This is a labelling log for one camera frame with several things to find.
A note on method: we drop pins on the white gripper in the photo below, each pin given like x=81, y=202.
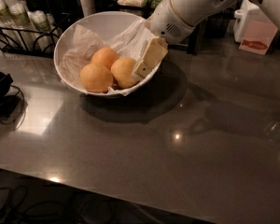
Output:
x=165, y=21

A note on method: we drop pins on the orange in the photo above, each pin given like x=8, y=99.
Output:
x=122, y=72
x=105, y=56
x=96, y=78

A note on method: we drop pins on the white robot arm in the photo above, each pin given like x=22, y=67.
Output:
x=193, y=12

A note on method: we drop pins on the white bowl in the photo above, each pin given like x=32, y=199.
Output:
x=107, y=24

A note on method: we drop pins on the white paper liner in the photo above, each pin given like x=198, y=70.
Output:
x=84, y=44

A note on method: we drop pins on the black condiment shelf rack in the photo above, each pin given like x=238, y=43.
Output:
x=191, y=45

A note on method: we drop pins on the white tall cup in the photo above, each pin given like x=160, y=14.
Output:
x=88, y=7

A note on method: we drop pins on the white napkin dispenser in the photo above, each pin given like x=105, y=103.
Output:
x=243, y=16

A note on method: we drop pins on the right paper cup stack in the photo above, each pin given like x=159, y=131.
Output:
x=40, y=21

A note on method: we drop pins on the paper cup stack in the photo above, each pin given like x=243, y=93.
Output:
x=40, y=21
x=6, y=19
x=20, y=16

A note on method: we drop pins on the middle paper cup stack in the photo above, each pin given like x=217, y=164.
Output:
x=20, y=16

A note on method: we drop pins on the left paper cup stack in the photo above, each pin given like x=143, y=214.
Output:
x=6, y=19

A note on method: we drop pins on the black wire cup rack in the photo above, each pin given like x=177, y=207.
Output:
x=32, y=42

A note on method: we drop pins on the black device with cable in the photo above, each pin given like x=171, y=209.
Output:
x=12, y=102

